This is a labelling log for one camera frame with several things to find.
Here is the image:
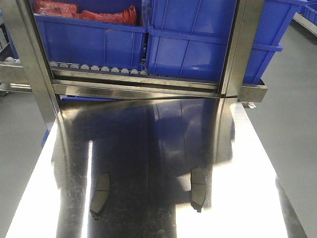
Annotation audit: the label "stainless steel rack frame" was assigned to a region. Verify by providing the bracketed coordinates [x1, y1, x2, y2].
[0, 0, 267, 128]

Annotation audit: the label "left blue plastic bin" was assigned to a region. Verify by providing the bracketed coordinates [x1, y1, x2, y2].
[34, 0, 147, 70]

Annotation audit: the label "right blue plastic bin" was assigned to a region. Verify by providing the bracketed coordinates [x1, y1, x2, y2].
[146, 0, 302, 84]

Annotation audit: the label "brake pad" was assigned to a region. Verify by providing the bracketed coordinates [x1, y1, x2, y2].
[90, 173, 110, 220]
[190, 167, 207, 213]

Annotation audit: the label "roller conveyor track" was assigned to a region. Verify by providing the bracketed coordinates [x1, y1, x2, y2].
[49, 61, 149, 75]

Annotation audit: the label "blue plastic bin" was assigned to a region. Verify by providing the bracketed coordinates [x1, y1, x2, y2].
[34, 0, 147, 70]
[146, 0, 302, 84]

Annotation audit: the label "red mesh bags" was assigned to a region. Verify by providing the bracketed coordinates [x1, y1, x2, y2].
[33, 0, 138, 26]

